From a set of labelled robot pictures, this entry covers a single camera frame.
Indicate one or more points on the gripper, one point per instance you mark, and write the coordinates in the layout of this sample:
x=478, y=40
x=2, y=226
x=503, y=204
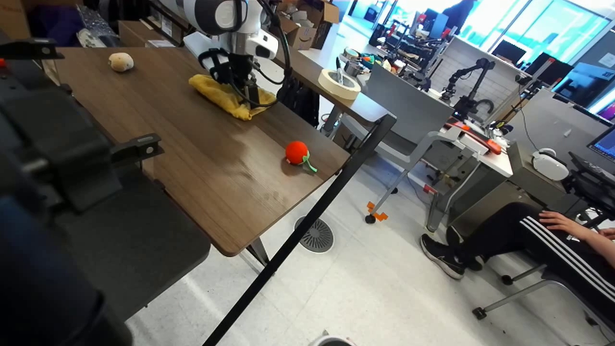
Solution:
x=239, y=67

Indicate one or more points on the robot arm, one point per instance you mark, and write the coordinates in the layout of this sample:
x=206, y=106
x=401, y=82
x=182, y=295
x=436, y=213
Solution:
x=216, y=14

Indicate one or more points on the yellow towel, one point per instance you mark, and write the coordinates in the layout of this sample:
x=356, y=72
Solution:
x=216, y=93

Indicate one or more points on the stack of cardboard boxes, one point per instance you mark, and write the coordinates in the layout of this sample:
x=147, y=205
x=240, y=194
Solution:
x=307, y=24

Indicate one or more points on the brown cardboard box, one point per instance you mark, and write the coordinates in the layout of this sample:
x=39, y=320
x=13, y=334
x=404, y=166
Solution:
x=144, y=33

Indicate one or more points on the roll of masking tape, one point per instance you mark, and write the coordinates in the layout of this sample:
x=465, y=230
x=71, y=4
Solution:
x=339, y=84

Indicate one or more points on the red plush tomato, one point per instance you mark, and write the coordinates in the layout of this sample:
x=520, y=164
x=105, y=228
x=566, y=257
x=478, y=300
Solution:
x=296, y=152

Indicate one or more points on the brown plush potato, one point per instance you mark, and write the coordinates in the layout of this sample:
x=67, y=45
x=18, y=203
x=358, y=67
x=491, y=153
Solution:
x=120, y=62

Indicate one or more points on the wooden table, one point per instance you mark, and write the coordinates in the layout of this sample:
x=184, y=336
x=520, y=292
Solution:
x=370, y=105

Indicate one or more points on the black stand pole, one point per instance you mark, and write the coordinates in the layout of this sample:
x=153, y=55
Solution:
x=307, y=226

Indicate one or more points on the round floor vent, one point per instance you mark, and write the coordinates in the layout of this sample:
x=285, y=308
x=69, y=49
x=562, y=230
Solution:
x=315, y=235

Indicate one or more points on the person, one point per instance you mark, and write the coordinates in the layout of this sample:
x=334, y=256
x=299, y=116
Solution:
x=459, y=13
x=538, y=240

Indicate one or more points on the orange tool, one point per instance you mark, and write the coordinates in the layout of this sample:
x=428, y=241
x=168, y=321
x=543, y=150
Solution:
x=473, y=137

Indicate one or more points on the white headset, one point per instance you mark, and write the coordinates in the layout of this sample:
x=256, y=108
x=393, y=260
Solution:
x=549, y=166

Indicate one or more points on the row of monitors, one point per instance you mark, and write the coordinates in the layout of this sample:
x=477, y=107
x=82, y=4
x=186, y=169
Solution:
x=576, y=77

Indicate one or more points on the office chair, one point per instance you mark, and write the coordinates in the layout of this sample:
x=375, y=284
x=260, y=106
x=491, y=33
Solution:
x=538, y=288

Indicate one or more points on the black clamp mount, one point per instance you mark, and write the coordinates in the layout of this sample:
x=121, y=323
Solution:
x=48, y=144

